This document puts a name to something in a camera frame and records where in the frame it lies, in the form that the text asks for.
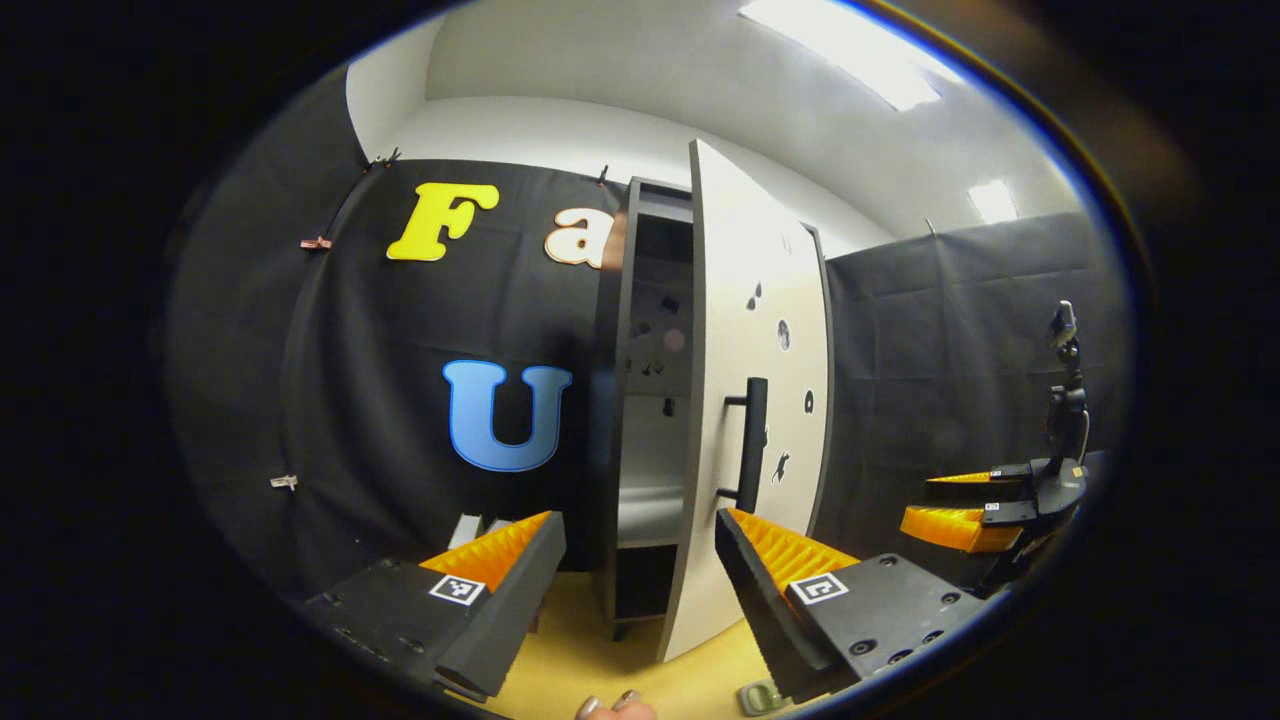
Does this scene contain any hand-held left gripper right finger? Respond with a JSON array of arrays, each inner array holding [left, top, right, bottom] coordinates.
[[714, 507, 1011, 707]]

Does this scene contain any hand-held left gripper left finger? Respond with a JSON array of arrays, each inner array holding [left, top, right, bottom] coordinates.
[[300, 510, 568, 703]]

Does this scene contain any grey cabinet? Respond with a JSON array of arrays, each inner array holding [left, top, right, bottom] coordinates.
[[593, 176, 837, 643]]

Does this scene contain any beige cabinet door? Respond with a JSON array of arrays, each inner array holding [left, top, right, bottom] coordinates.
[[657, 138, 834, 664]]

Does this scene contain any small ceiling light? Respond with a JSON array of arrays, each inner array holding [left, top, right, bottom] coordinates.
[[967, 179, 1019, 225]]

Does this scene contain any black backdrop cloth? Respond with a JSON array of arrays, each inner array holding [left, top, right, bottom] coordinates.
[[165, 65, 1111, 601]]

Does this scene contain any long ceiling light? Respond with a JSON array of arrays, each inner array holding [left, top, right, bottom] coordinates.
[[738, 0, 946, 113]]

